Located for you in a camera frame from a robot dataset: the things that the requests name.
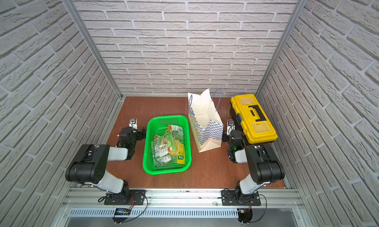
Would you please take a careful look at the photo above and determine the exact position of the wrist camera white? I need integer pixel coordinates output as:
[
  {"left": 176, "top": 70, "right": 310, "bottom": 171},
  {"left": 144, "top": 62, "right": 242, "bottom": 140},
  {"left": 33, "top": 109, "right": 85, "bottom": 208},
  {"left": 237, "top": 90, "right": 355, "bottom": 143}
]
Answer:
[
  {"left": 129, "top": 118, "right": 138, "bottom": 129},
  {"left": 227, "top": 120, "right": 235, "bottom": 135}
]

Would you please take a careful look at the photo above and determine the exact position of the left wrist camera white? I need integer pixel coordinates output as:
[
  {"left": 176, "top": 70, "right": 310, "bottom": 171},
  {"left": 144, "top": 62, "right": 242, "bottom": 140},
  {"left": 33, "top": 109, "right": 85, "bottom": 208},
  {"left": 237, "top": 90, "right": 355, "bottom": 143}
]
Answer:
[{"left": 129, "top": 118, "right": 138, "bottom": 129}]

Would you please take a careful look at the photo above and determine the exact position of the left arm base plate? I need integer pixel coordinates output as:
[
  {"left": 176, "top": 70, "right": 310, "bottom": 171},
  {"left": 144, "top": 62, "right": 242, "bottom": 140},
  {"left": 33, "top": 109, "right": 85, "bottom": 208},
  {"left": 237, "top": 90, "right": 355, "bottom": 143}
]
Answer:
[{"left": 104, "top": 189, "right": 146, "bottom": 205}]

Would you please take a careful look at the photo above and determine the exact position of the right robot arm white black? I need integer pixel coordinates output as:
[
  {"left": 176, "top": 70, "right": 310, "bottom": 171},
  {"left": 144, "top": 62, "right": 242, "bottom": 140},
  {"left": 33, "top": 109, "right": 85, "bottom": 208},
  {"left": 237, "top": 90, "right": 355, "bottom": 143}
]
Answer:
[{"left": 222, "top": 129, "right": 285, "bottom": 199}]

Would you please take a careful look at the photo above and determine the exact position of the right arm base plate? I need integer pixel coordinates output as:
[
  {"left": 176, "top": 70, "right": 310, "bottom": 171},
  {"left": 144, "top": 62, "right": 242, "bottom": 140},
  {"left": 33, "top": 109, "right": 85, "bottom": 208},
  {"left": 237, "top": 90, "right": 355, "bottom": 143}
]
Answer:
[{"left": 221, "top": 189, "right": 261, "bottom": 206}]

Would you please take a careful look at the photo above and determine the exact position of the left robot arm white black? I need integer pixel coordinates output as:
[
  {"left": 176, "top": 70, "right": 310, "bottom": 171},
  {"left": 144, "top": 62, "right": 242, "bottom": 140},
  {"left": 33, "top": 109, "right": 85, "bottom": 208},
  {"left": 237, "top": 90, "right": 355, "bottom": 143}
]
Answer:
[{"left": 65, "top": 126, "right": 146, "bottom": 195}]

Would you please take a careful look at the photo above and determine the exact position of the right controller board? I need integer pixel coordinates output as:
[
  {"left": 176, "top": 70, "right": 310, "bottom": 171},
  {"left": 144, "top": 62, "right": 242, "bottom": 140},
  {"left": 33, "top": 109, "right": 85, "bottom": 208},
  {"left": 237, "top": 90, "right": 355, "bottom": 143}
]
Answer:
[{"left": 237, "top": 208, "right": 253, "bottom": 224}]

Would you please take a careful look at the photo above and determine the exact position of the yellow black toolbox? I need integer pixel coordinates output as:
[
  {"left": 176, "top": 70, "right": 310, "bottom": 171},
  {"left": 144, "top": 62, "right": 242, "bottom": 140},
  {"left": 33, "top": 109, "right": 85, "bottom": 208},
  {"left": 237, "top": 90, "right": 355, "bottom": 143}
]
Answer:
[{"left": 231, "top": 94, "right": 278, "bottom": 144}]

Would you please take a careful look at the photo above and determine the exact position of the green soup packet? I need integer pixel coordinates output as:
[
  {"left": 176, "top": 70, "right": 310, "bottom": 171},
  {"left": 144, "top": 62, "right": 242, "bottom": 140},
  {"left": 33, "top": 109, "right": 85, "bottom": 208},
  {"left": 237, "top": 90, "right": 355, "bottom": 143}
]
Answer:
[{"left": 152, "top": 135, "right": 172, "bottom": 167}]

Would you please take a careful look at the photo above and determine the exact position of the white blue checkered paper bag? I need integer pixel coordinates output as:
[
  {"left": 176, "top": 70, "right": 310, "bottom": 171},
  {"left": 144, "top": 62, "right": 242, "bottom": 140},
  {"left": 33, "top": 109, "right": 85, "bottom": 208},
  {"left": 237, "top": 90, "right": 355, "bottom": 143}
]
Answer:
[{"left": 188, "top": 89, "right": 224, "bottom": 153}]

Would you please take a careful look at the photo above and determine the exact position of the controller board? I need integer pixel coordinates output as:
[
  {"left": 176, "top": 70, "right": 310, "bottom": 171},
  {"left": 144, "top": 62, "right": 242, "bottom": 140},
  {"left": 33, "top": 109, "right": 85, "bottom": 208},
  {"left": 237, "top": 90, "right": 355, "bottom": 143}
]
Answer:
[
  {"left": 237, "top": 208, "right": 253, "bottom": 224},
  {"left": 112, "top": 208, "right": 132, "bottom": 224}
]

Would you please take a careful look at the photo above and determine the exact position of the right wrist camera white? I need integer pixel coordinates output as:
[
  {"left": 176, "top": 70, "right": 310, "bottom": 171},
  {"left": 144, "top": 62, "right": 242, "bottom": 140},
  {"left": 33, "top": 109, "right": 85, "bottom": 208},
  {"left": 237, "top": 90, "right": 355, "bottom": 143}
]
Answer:
[{"left": 227, "top": 120, "right": 235, "bottom": 135}]

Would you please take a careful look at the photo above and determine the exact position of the left controller board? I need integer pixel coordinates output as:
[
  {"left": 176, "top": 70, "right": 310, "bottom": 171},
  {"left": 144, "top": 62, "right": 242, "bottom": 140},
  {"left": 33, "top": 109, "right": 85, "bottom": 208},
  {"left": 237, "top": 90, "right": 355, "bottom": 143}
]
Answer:
[{"left": 112, "top": 208, "right": 132, "bottom": 224}]

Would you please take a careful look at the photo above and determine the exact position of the yellow corn soup packet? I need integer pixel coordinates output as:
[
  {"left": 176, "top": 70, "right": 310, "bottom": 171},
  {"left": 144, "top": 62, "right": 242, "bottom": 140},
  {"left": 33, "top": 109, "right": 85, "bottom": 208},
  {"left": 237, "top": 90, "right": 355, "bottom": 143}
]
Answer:
[{"left": 169, "top": 138, "right": 185, "bottom": 165}]

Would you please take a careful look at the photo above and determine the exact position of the green plastic basket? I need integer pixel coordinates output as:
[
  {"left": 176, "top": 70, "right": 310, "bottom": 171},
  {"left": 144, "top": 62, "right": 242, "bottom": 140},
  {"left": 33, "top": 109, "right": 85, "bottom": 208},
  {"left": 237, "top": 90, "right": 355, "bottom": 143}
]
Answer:
[{"left": 143, "top": 115, "right": 192, "bottom": 175}]

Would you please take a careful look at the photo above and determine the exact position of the aluminium front rail frame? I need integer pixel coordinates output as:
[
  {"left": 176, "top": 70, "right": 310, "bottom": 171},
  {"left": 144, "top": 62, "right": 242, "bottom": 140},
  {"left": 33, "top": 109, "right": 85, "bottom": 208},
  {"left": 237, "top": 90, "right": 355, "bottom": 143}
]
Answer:
[{"left": 52, "top": 187, "right": 311, "bottom": 227}]

